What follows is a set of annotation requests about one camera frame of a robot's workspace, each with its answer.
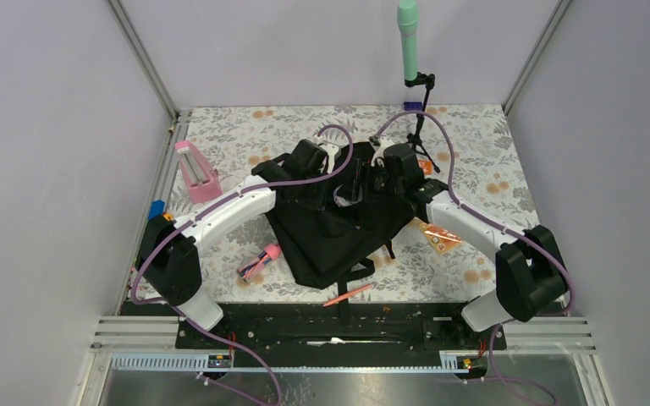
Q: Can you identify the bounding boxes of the black tripod stand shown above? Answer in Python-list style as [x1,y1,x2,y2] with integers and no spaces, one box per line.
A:
[405,72,441,173]

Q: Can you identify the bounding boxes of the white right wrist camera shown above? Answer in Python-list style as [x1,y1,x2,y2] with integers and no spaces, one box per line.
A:
[369,136,395,167]

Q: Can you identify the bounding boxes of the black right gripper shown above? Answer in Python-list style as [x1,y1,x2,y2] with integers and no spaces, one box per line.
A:
[336,159,404,203]

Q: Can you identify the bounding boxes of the orange treehouse book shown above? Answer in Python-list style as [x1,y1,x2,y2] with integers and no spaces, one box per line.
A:
[418,160,433,177]

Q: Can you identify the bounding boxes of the orange snack packet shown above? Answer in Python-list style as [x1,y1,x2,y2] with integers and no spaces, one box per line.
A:
[419,223,462,255]

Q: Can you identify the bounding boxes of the floral tablecloth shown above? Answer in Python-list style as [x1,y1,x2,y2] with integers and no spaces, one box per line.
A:
[186,105,539,304]

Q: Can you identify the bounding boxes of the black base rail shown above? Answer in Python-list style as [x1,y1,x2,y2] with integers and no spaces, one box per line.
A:
[174,302,509,370]

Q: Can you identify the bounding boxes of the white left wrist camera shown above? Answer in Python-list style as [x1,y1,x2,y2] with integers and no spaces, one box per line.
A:
[319,142,341,174]

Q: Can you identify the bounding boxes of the pink pencil case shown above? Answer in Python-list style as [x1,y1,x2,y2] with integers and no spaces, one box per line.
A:
[236,244,282,283]

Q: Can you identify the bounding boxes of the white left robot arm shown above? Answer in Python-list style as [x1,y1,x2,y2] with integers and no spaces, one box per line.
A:
[134,140,341,348]

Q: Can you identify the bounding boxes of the green microphone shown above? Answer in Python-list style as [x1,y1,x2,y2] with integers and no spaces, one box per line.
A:
[397,0,419,84]

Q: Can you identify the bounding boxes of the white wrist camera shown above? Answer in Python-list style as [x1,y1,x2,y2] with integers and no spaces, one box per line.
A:
[319,142,341,174]
[369,136,395,167]

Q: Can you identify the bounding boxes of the blue block at wall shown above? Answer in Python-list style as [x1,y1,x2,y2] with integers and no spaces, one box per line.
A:
[403,101,422,111]

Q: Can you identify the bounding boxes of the black student backpack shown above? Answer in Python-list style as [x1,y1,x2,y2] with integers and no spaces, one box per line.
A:
[266,142,415,294]

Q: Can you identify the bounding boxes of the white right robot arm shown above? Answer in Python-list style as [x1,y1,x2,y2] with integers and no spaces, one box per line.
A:
[335,142,570,348]

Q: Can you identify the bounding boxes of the colourful toy blocks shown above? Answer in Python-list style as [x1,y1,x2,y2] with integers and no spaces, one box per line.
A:
[147,200,174,222]

